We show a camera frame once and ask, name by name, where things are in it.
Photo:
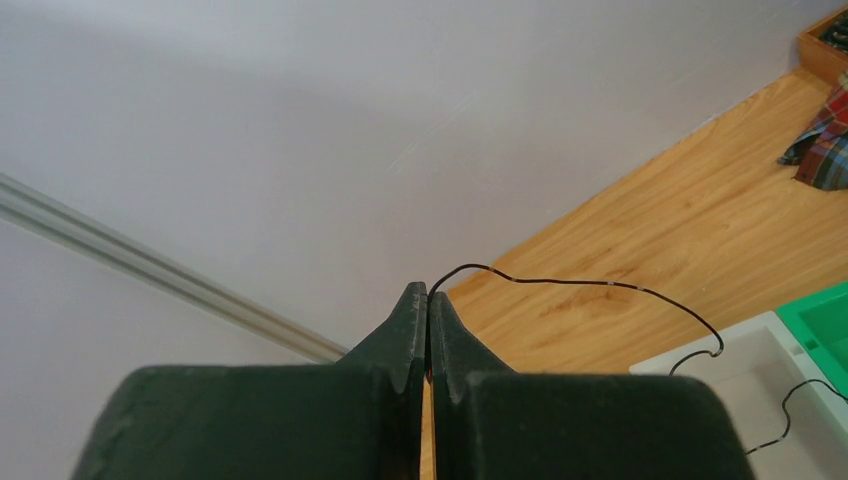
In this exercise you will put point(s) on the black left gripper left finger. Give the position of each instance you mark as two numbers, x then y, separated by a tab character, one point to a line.
357	418

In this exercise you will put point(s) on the plaid flannel shirt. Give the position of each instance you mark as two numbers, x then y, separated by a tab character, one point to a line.
819	152

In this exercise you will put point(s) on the white plastic bin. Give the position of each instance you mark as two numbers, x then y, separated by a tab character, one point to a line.
791	424

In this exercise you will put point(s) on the green plastic bin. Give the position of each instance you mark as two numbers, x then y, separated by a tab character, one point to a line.
819	323

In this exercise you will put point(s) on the wooden tray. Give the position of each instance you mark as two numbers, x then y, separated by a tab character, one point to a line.
818	58

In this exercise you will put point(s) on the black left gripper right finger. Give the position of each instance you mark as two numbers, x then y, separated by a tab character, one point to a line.
492	422

